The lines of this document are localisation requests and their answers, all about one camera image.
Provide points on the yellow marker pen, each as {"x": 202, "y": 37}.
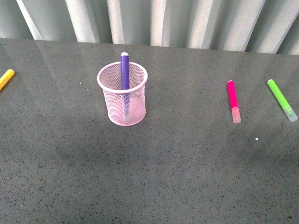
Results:
{"x": 6, "y": 77}

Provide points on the grey pleated curtain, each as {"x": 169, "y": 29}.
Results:
{"x": 264, "y": 26}

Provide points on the green marker pen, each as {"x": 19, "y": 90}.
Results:
{"x": 291, "y": 115}

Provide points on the pink mesh pen cup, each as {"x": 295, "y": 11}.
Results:
{"x": 109, "y": 79}

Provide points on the pink marker pen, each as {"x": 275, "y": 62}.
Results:
{"x": 233, "y": 102}

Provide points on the purple marker pen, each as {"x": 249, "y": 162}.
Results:
{"x": 125, "y": 80}

